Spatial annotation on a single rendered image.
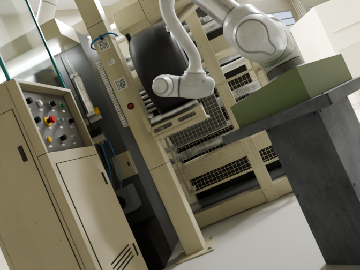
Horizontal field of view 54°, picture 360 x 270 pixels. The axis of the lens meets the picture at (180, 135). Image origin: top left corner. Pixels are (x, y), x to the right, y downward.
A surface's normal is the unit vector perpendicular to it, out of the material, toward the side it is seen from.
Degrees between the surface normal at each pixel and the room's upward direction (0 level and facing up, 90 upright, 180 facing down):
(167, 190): 90
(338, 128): 90
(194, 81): 90
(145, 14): 90
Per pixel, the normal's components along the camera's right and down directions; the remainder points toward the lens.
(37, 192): -0.15, 0.04
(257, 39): -0.47, 0.17
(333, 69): 0.56, -0.28
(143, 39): -0.36, -0.52
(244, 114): -0.72, 0.30
